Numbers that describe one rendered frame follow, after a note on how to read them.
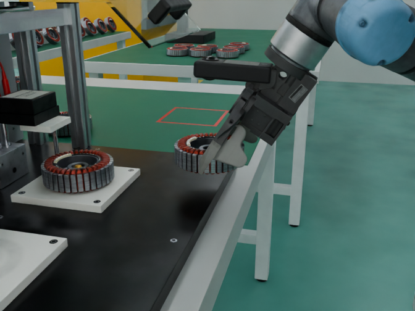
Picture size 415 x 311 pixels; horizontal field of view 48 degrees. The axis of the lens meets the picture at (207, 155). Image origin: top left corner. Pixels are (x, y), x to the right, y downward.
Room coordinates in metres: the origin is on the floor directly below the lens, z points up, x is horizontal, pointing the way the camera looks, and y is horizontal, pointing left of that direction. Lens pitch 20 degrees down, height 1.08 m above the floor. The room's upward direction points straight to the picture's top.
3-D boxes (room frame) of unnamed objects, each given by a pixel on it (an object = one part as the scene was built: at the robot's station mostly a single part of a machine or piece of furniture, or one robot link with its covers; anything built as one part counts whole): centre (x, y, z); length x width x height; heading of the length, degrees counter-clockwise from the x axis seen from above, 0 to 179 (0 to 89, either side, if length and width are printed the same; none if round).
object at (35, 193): (0.69, 0.21, 0.78); 0.15 x 0.15 x 0.01; 76
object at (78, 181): (0.69, 0.21, 0.80); 0.11 x 0.11 x 0.04
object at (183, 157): (0.70, 0.00, 0.83); 0.11 x 0.11 x 0.04
